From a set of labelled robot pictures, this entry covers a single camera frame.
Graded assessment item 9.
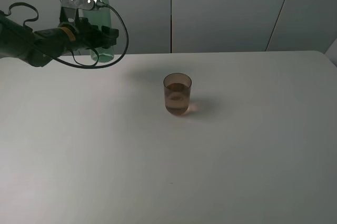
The green transparent plastic bottle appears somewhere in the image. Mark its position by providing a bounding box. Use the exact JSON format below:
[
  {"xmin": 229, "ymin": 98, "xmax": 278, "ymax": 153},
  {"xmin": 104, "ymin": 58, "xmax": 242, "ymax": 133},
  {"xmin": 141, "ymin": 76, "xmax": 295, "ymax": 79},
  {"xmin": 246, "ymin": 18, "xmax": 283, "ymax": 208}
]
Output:
[{"xmin": 83, "ymin": 0, "xmax": 114, "ymax": 63}]

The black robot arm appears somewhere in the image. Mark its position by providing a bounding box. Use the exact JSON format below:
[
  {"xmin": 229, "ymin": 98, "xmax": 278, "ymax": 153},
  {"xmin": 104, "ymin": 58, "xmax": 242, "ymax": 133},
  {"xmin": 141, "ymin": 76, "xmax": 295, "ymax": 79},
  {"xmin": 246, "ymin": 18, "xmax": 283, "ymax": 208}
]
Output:
[{"xmin": 1, "ymin": 6, "xmax": 119, "ymax": 69}]

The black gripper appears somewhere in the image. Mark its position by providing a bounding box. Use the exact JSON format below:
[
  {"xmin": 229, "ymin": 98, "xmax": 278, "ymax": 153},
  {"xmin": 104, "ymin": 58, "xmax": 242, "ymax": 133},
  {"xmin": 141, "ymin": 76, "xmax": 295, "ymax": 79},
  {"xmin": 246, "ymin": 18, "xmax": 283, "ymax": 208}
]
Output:
[{"xmin": 58, "ymin": 6, "xmax": 119, "ymax": 50}]

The pink translucent plastic cup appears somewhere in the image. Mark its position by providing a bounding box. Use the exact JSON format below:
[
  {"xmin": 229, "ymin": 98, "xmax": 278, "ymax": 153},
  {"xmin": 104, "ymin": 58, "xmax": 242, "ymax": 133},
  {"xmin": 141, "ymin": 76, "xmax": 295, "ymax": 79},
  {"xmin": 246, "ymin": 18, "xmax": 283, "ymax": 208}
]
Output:
[{"xmin": 163, "ymin": 73, "xmax": 192, "ymax": 115}]

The black camera cable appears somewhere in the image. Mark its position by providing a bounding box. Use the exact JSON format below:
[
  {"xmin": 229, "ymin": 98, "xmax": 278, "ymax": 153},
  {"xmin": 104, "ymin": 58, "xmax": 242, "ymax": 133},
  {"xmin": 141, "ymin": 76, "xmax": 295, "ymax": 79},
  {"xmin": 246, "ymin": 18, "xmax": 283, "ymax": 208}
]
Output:
[{"xmin": 0, "ymin": 2, "xmax": 130, "ymax": 70}]

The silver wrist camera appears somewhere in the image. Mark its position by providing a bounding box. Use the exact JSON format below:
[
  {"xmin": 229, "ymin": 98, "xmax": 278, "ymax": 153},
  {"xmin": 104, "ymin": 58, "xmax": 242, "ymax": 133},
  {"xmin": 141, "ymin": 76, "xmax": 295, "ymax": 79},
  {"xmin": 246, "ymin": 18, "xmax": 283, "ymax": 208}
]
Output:
[{"xmin": 61, "ymin": 0, "xmax": 100, "ymax": 11}]

